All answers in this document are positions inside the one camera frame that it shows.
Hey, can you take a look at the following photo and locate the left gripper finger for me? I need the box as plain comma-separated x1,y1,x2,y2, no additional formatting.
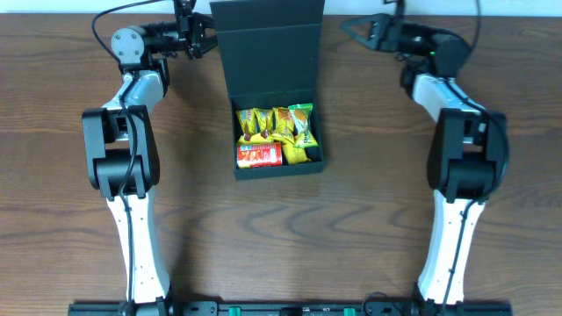
195,12,215,30
197,34,218,57

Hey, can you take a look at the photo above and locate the black gift box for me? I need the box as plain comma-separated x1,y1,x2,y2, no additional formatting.
208,0,328,182

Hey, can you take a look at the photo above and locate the yellow Apollo cake packet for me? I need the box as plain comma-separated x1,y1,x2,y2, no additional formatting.
236,109,256,142
237,108,274,145

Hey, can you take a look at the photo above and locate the yellow orange snack packet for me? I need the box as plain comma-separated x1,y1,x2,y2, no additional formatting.
271,107,295,144

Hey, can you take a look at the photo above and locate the red Pringles can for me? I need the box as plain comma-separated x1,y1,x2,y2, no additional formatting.
236,143,283,169

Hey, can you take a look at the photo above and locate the green pandan cake packet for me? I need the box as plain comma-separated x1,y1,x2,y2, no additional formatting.
288,104,318,148

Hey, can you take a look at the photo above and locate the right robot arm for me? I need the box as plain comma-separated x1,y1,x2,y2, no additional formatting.
342,7,513,315

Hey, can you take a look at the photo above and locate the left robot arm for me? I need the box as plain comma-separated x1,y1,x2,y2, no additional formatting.
68,8,217,315

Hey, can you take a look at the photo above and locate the left black cable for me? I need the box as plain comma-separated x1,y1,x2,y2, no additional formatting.
90,0,177,316

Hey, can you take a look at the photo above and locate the black cable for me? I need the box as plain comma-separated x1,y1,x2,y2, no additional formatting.
90,0,177,316
362,0,511,316

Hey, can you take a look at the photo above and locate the right black cable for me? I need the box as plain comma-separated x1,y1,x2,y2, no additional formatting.
362,0,511,316

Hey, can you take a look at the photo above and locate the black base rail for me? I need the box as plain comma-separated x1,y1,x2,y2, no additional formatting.
67,299,513,316

